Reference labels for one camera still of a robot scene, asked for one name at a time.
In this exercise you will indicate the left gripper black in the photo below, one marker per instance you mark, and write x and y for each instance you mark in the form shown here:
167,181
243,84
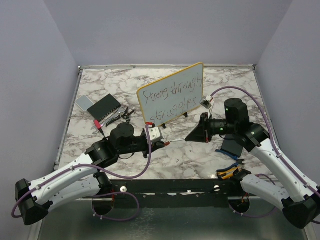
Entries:
156,145

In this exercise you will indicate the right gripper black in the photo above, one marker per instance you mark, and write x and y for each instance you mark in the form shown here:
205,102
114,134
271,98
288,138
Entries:
203,132

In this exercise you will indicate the white marker pen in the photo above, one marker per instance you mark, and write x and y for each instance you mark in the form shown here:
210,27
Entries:
178,140

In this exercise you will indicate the yellow framed whiteboard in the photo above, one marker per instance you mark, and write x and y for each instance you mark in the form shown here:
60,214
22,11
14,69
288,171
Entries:
172,96

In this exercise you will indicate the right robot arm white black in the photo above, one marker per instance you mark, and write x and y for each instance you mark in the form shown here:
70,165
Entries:
299,196

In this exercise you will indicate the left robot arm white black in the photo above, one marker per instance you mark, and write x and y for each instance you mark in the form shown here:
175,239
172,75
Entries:
86,176

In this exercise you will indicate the black flat box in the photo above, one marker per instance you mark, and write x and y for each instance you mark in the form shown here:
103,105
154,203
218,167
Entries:
230,146

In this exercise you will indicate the black pruning shears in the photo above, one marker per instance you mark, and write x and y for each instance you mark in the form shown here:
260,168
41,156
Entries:
127,114

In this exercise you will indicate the yellow black utility knife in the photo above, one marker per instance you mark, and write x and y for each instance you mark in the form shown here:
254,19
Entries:
227,173

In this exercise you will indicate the grey white small device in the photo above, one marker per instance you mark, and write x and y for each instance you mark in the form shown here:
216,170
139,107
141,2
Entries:
84,103

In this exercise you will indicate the aluminium table frame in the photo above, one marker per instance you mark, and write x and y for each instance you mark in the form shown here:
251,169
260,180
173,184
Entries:
181,160

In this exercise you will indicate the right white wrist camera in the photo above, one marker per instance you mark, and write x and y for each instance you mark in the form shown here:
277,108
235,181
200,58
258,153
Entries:
207,102

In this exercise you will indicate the blue handled pliers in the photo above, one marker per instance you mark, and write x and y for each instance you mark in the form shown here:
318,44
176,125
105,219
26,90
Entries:
237,160

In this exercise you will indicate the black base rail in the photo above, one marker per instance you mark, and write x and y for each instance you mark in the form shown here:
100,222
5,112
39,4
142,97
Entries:
177,193

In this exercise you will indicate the black network switch box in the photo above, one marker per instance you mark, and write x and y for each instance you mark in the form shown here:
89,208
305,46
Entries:
104,107

